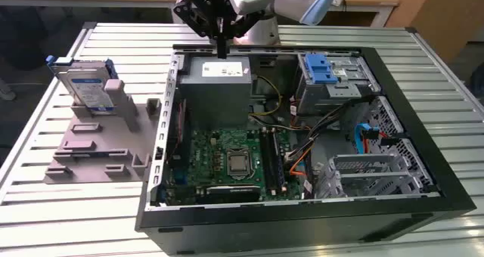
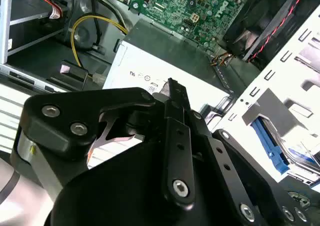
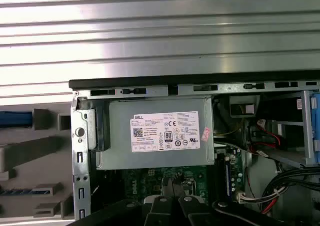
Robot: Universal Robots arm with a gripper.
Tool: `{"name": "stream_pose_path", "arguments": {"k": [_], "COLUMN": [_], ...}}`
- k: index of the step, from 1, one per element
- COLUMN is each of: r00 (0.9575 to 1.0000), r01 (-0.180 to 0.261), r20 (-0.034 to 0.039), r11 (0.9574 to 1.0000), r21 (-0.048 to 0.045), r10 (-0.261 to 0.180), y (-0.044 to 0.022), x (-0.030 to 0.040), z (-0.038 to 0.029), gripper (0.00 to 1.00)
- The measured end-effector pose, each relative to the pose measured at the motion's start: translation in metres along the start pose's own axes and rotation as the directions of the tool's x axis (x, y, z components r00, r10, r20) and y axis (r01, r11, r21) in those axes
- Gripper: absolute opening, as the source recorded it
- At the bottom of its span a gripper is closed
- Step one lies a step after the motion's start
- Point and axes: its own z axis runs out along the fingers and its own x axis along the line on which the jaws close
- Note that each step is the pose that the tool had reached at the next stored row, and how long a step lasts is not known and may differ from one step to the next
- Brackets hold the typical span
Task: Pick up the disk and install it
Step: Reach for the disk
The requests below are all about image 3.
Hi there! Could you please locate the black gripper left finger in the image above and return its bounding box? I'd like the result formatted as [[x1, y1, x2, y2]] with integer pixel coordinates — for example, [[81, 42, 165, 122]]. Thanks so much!
[[67, 177, 174, 226]]

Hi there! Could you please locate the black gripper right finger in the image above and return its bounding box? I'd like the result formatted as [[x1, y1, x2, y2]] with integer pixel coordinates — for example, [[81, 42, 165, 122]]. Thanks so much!
[[176, 173, 305, 226]]

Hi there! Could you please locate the hard disk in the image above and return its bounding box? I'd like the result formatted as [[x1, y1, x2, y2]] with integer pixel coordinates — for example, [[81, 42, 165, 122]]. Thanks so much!
[[0, 111, 34, 131]]

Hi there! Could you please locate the CPU socket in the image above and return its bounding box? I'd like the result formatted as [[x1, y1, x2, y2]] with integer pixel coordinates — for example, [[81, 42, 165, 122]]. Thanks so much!
[[161, 176, 200, 199]]

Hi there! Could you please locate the green motherboard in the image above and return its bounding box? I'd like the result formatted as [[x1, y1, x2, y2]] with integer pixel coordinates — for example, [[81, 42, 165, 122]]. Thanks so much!
[[109, 146, 247, 212]]

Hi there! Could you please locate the RAM stick with blue label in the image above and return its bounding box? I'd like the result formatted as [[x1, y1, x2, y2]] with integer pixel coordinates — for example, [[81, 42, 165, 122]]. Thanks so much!
[[0, 189, 52, 196], [224, 158, 232, 198]]

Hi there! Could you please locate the grey power supply unit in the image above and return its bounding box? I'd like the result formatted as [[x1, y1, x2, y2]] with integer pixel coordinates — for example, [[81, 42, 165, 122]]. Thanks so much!
[[96, 97, 216, 171]]

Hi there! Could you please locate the black PC case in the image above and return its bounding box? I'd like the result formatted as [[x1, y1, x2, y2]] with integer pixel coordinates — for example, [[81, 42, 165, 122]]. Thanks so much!
[[68, 73, 320, 226]]

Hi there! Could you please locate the grey metal drive cage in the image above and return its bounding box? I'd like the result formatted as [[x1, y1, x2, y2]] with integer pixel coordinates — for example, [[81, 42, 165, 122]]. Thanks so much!
[[268, 90, 320, 168]]

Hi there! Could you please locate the grey parts rack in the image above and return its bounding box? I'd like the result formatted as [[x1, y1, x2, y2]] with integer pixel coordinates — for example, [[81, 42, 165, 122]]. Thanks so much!
[[0, 108, 75, 221]]

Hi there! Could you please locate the blue plastic drive latch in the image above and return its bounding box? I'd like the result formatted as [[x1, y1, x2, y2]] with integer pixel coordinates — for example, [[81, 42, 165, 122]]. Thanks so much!
[[309, 93, 320, 160]]

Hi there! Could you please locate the black wire bundle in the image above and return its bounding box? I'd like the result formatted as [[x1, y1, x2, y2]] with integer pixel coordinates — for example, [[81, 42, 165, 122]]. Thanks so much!
[[259, 167, 320, 213]]

